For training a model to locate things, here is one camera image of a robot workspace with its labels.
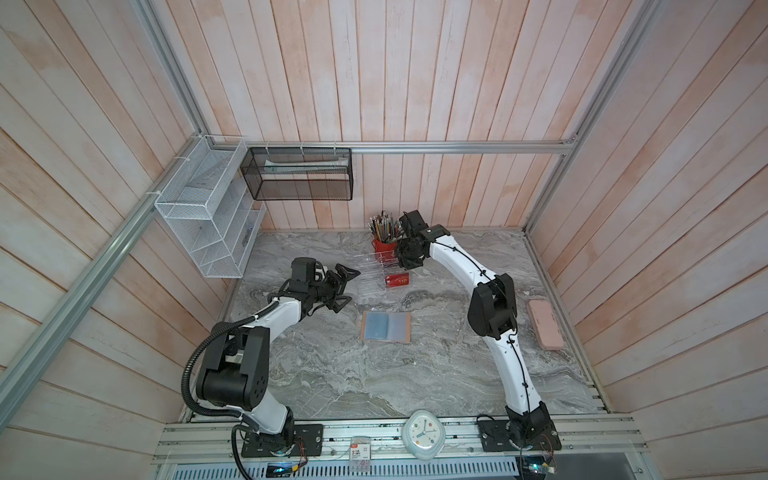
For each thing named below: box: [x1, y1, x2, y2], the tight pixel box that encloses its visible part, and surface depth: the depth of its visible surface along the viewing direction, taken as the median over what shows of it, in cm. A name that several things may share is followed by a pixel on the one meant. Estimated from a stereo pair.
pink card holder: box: [360, 310, 411, 343], surface depth 95 cm
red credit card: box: [385, 273, 409, 287], surface depth 103 cm
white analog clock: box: [402, 410, 447, 461], surface depth 74 cm
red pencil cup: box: [371, 239, 397, 264], surface depth 106 cm
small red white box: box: [349, 436, 371, 472], surface depth 71 cm
